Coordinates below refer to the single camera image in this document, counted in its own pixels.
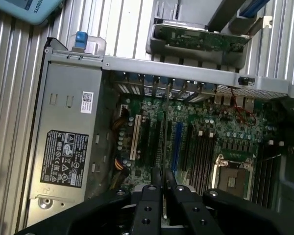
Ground blue strip part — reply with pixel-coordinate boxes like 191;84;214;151
239;0;269;18

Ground light blue teach pendant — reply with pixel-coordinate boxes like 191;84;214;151
0;0;65;26

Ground power supply cable bundle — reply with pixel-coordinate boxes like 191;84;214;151
109;117;131;189

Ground blue expansion slot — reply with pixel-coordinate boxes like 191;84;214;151
171;122;184;172

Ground metal CPU socket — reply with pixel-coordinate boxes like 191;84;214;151
212;153;255;199

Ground red wire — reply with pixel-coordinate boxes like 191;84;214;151
229;87;257;127

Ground green motherboard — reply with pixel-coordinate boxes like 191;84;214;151
110;94;286;210

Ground blue case latch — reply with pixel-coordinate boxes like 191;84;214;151
73;31;89;49

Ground grey metal PC case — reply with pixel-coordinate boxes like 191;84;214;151
14;36;294;235

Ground grey power supply unit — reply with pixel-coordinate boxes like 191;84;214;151
26;61;106;202

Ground grey parts rack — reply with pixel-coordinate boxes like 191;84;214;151
145;0;275;72

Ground black RAM slot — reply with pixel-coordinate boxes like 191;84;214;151
266;141;285;209
194;136;209;193
202;137;218;195
256;140;275;205
198;132;214;194
190;131;204;190

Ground black expansion slot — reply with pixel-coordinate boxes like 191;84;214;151
153;119;163;168
181;124;194;172
140;117;150;165

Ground white expansion slot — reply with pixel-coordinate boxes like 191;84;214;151
129;114;142;161

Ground green graphics card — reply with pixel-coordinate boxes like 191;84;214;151
161;21;251;54

